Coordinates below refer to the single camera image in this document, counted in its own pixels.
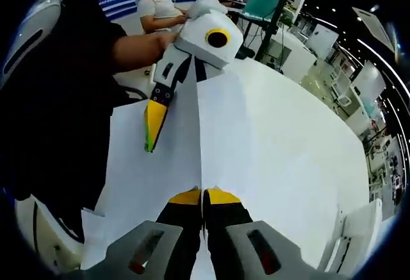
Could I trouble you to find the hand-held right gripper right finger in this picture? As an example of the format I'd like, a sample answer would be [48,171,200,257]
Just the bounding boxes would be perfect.
[204,186,349,280]

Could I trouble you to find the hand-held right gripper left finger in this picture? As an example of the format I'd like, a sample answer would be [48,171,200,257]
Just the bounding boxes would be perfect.
[68,188,203,280]

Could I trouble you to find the white paper sheet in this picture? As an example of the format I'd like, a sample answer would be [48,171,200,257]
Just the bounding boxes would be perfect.
[81,54,257,274]

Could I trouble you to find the white table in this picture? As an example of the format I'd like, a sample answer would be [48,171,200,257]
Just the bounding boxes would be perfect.
[79,57,373,273]

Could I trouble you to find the person in black shirt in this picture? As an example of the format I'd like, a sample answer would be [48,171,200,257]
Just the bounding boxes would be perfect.
[0,0,131,241]

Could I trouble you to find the white printer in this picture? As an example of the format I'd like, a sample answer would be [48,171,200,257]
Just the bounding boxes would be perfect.
[320,198,384,276]

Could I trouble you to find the white chest-worn device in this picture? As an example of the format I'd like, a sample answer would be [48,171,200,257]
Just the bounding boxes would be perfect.
[0,0,63,90]

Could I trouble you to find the ceiling air vent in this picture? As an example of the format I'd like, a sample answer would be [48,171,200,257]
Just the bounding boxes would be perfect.
[352,6,395,50]

